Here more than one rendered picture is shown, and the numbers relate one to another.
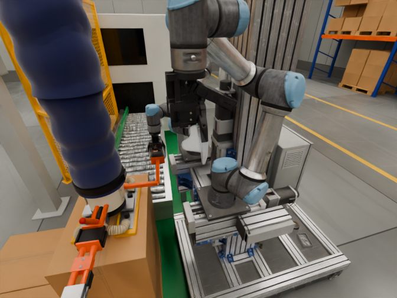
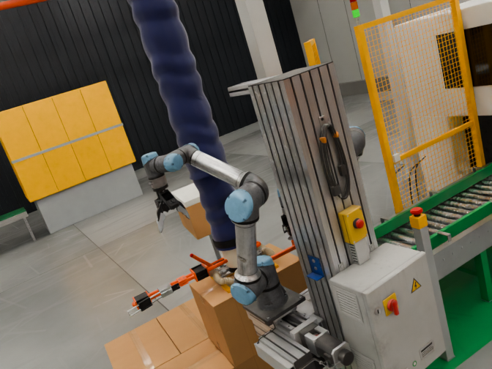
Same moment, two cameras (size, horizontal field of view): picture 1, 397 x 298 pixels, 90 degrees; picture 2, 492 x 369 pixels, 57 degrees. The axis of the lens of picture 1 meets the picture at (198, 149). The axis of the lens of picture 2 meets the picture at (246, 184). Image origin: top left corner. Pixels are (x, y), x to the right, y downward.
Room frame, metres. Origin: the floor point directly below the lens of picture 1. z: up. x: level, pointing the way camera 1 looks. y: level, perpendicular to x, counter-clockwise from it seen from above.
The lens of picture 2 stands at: (0.43, -2.02, 2.15)
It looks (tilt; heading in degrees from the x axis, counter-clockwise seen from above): 15 degrees down; 79
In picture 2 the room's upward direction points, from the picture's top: 18 degrees counter-clockwise
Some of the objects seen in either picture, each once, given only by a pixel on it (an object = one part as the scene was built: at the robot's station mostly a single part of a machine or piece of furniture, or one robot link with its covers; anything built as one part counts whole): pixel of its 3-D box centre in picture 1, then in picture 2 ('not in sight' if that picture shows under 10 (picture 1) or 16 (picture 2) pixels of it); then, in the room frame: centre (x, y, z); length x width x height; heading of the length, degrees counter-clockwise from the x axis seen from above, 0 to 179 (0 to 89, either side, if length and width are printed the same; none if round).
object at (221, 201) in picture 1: (222, 190); (269, 291); (0.76, -0.12, 1.09); 0.15 x 0.15 x 0.10
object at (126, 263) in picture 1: (117, 235); (253, 299); (0.75, 0.48, 0.74); 0.60 x 0.40 x 0.40; 11
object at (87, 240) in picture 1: (91, 237); (199, 271); (0.50, 0.43, 1.07); 0.10 x 0.08 x 0.06; 100
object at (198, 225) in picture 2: not in sight; (201, 207); (0.81, 2.51, 0.82); 0.60 x 0.40 x 0.40; 96
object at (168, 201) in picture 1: (128, 207); not in sight; (1.11, 0.56, 0.58); 0.70 x 0.03 x 0.06; 101
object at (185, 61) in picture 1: (189, 60); (157, 181); (0.45, 0.02, 1.74); 0.08 x 0.08 x 0.05
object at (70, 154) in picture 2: not in sight; (72, 156); (-0.90, 7.94, 1.24); 2.22 x 0.91 x 2.48; 16
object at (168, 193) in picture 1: (163, 142); (472, 241); (2.32, 0.47, 0.50); 2.31 x 0.05 x 0.19; 11
